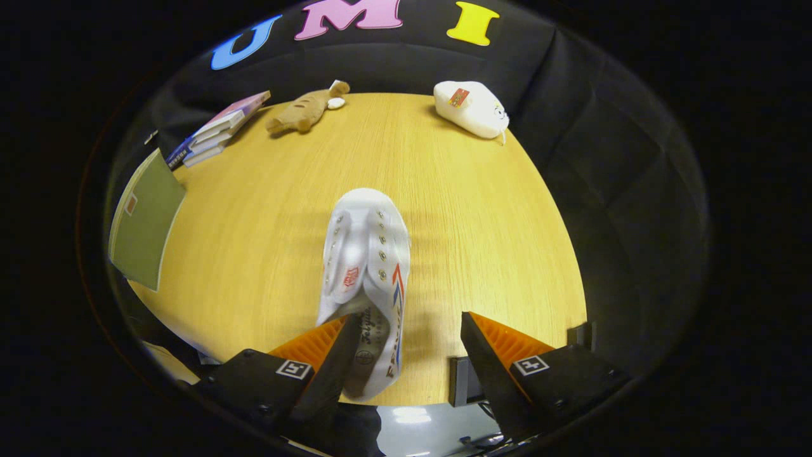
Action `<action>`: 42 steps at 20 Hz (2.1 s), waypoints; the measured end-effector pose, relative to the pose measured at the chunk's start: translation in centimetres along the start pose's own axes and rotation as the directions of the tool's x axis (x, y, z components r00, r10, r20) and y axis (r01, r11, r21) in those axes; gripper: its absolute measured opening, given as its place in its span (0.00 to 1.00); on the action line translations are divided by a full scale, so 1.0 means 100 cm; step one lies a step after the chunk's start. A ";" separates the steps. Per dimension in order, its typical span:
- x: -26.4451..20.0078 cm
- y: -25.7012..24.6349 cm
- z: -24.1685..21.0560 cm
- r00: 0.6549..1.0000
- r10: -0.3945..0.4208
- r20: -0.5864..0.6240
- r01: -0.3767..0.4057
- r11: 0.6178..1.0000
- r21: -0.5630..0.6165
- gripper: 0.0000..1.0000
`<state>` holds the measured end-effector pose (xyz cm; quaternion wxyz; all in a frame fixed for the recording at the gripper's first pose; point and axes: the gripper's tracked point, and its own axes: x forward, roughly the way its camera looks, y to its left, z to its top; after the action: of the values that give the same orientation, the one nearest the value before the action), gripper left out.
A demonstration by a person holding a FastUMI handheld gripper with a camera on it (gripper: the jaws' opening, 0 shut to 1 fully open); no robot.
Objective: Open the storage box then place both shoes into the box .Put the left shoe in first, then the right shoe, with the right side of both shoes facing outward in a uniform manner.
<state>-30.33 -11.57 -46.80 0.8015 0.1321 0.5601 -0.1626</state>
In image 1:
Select brown plush toy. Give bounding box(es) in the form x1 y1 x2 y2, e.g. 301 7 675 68
265 80 351 135

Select pale green storage box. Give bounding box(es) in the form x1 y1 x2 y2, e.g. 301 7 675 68
108 148 187 293

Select white books under pink book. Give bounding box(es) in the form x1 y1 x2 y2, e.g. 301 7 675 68
183 126 240 168

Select dark blue cover book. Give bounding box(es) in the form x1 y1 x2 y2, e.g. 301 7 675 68
166 136 197 171

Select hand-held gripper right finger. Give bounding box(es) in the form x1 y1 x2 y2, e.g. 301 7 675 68
460 312 633 443

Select white canvas shoe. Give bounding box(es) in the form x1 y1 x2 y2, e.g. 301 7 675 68
316 188 412 402

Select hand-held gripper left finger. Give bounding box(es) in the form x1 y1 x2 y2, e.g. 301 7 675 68
193 313 363 439

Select pink cover book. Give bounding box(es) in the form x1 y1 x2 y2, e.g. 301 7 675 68
193 90 272 137

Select white plush toy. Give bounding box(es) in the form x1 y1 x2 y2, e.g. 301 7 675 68
433 80 510 142

